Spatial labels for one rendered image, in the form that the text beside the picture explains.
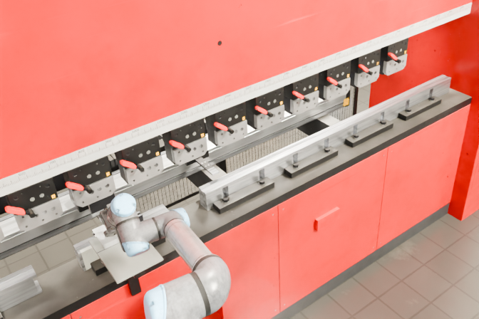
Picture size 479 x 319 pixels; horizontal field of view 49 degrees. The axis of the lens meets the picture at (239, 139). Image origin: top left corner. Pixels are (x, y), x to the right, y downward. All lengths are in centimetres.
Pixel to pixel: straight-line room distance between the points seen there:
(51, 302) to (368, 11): 177
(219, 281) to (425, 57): 235
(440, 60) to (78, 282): 234
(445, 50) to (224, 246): 177
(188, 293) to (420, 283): 211
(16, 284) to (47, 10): 98
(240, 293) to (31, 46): 150
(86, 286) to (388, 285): 178
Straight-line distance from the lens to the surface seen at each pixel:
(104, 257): 200
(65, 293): 211
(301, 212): 252
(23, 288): 210
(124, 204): 167
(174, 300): 133
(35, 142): 178
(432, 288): 325
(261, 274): 258
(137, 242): 167
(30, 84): 170
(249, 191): 233
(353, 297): 312
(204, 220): 225
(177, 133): 200
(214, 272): 137
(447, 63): 331
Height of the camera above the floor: 235
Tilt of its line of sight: 33 degrees down
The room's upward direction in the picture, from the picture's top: 4 degrees counter-clockwise
